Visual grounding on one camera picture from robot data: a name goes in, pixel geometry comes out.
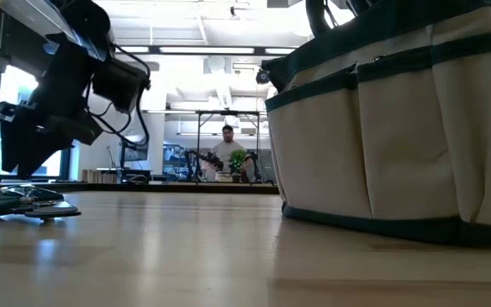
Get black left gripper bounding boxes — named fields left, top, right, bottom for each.
left=0, top=36, right=152, bottom=181

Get green pruning shears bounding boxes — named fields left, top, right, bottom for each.
left=0, top=183, right=83, bottom=223

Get beige green gardening bag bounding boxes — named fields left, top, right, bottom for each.
left=261, top=0, right=491, bottom=248

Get wooden crate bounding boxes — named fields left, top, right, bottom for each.
left=81, top=168, right=122, bottom=184

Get large window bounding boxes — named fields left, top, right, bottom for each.
left=0, top=63, right=74, bottom=180

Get monitor on black stand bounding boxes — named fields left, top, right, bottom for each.
left=118, top=135, right=150, bottom=171

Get long ceiling light strip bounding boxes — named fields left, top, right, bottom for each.
left=113, top=44, right=297, bottom=56

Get person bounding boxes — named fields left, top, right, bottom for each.
left=204, top=124, right=255, bottom=183

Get small green potted plant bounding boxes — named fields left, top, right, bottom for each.
left=228, top=148, right=251, bottom=183

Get black overhead gantry frame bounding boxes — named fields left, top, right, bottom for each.
left=142, top=109, right=272, bottom=185

